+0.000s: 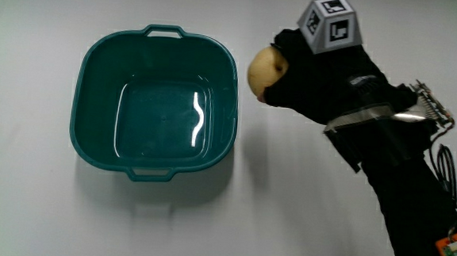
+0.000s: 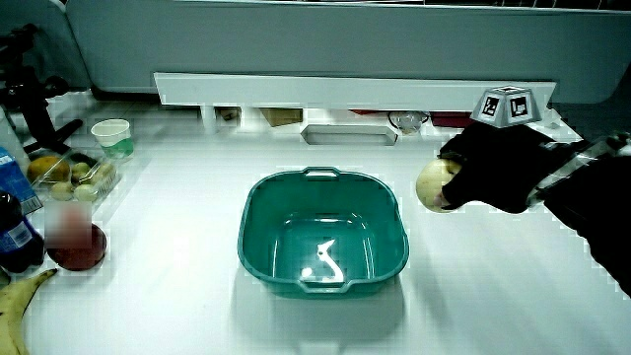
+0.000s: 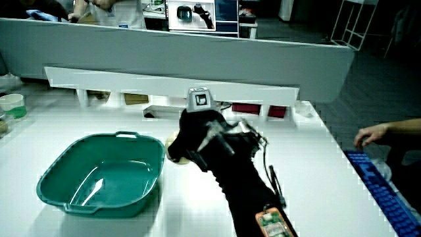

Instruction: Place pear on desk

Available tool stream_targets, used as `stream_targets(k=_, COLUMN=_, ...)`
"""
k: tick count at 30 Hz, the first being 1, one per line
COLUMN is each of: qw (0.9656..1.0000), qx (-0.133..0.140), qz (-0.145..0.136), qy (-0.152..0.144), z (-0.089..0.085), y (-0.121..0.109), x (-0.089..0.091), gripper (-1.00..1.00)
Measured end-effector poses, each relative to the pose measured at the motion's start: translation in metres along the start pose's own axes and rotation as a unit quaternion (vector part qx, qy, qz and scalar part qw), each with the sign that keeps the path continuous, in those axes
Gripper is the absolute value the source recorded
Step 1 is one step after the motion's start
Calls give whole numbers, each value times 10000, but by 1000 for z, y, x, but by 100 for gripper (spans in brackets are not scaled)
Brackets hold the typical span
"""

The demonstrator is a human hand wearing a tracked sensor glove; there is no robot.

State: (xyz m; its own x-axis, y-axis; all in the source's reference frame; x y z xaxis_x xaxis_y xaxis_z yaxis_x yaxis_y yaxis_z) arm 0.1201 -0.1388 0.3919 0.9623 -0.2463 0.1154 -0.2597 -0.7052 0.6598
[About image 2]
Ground person's right hand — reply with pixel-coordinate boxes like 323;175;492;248
437;86;556;215

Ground yellow pear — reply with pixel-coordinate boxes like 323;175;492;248
415;158;463;214

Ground white desk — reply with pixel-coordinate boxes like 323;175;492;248
0;91;631;355

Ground white desk shelf riser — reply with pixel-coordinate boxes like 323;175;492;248
153;72;557;134

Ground red flat object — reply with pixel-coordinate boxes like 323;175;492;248
429;111;475;129

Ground clear glass cup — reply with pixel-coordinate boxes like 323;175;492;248
387;110;430;135

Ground white rectangular tray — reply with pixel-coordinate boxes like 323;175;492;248
300;123;398;147

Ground green plastic basin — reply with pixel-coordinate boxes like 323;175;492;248
237;166;410;299

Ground grey partition panel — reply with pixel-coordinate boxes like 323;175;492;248
0;0;631;105

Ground brown cardboard box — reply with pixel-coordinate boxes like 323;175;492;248
259;107;304;128

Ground white and green paper cup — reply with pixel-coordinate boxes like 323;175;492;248
90;118;135;160

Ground clear plastic fruit container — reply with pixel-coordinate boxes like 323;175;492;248
27;150;122;203

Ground red apple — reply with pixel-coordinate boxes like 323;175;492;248
45;221;108;272

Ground orange fruit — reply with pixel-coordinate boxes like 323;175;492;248
26;156;72;184

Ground dark soda bottle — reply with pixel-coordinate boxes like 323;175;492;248
0;190;45;274

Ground blue carton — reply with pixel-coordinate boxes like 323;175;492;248
0;146;43;216

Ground yellow banana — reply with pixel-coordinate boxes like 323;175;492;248
0;267;59;355

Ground black camera stand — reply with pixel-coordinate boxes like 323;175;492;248
0;23;84;155

